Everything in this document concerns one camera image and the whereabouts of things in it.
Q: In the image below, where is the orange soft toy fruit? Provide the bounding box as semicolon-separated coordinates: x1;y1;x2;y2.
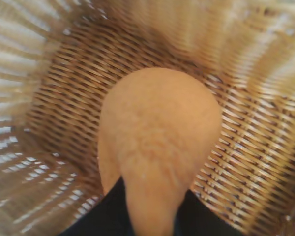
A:
97;67;222;236

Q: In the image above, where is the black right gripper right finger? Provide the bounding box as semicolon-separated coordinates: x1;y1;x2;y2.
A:
171;189;245;236

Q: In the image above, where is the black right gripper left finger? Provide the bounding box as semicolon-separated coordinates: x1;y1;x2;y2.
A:
59;177;138;236

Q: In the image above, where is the brown woven wicker basket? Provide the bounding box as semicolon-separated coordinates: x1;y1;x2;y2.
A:
0;0;295;236

